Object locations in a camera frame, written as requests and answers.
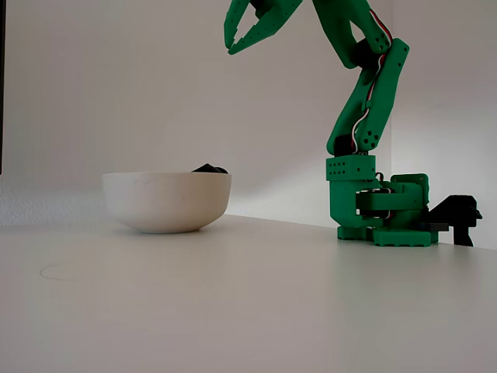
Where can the dark monitor edge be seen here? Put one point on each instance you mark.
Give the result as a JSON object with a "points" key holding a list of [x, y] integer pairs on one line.
{"points": [[2, 77]]}

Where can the white bowl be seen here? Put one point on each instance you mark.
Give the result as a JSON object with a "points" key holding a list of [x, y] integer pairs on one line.
{"points": [[167, 202]]}

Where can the black object in bowl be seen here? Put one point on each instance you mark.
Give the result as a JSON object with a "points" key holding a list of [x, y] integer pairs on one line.
{"points": [[209, 168]]}

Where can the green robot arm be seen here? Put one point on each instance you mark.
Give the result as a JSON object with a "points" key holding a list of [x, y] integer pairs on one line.
{"points": [[369, 101]]}

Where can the black table clamp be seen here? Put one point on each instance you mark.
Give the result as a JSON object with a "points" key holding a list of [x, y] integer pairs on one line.
{"points": [[460, 211]]}

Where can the green gripper black servo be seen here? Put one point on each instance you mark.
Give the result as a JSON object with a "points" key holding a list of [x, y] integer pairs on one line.
{"points": [[273, 17]]}

